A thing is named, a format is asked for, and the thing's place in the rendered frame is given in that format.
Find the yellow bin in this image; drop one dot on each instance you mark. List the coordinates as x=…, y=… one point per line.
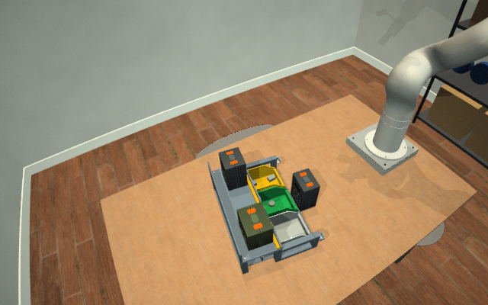
x=261, y=173

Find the grey metal shelf rack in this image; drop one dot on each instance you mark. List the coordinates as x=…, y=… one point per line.
x=232, y=200

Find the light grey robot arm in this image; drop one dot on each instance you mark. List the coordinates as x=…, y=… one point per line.
x=405, y=82

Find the yellow flat bar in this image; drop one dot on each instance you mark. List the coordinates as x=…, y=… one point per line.
x=257, y=201

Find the olive green case with orange latches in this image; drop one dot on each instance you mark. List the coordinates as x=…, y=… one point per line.
x=255, y=225

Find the grey open bin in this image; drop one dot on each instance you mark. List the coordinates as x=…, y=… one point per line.
x=289, y=224

